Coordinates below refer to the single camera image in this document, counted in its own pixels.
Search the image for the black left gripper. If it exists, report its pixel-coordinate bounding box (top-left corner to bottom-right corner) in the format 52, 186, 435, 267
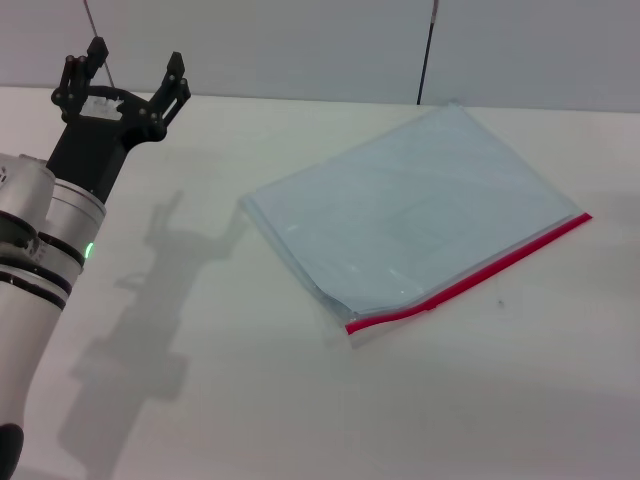
47, 37, 194, 204

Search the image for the clear red-zip document bag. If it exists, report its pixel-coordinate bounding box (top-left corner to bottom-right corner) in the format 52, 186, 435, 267
242, 99, 594, 351

